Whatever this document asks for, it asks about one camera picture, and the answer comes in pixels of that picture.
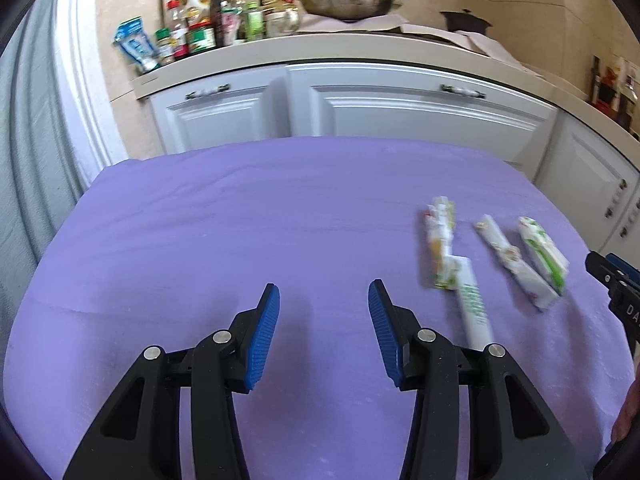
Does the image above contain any twisted white green wrapper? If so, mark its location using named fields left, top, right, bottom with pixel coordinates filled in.
left=419, top=195, right=463, bottom=291

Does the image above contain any white silver wrapper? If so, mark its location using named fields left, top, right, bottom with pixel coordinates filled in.
left=474, top=214, right=558, bottom=311

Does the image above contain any slim dark glass bottle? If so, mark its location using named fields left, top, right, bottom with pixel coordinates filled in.
left=591, top=55, right=604, bottom=103

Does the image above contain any green white packet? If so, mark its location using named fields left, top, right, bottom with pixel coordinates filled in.
left=516, top=216, right=571, bottom=296

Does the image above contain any white stove cover sheet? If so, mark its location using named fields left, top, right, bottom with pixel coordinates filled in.
left=300, top=12, right=531, bottom=70

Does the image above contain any person's right hand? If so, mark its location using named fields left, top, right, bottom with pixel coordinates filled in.
left=611, top=375, right=640, bottom=456

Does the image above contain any red black condiment container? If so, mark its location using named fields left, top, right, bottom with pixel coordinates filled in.
left=601, top=64, right=625, bottom=109

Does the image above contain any group of condiment bottles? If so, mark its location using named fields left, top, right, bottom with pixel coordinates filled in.
left=154, top=0, right=301, bottom=66

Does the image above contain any white door frame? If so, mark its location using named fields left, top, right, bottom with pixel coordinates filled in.
left=50, top=0, right=143, bottom=176

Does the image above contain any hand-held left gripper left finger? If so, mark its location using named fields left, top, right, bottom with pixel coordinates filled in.
left=62, top=283, right=282, bottom=480

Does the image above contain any black cooking pot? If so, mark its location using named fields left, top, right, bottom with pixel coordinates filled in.
left=440, top=8, right=493, bottom=36

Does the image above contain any white kitchen cabinet unit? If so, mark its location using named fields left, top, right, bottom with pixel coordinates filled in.
left=132, top=27, right=640, bottom=241

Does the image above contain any grey ribbed panel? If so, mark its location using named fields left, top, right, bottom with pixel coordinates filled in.
left=0, top=0, right=88, bottom=281

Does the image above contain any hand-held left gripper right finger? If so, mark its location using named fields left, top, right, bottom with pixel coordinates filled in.
left=367, top=279, right=590, bottom=480

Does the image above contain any blue white seasoning packet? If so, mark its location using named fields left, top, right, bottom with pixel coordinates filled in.
left=114, top=17, right=162, bottom=73

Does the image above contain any long cabinet drawer handle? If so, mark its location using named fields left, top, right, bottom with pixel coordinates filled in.
left=440, top=84, right=487, bottom=100
left=185, top=84, right=232, bottom=101

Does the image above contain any purple tablecloth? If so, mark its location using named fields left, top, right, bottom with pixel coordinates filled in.
left=0, top=135, right=640, bottom=480

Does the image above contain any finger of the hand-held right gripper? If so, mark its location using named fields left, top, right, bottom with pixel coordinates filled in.
left=584, top=251, right=640, bottom=293

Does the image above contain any white printed packet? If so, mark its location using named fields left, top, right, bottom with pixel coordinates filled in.
left=447, top=256, right=497, bottom=352

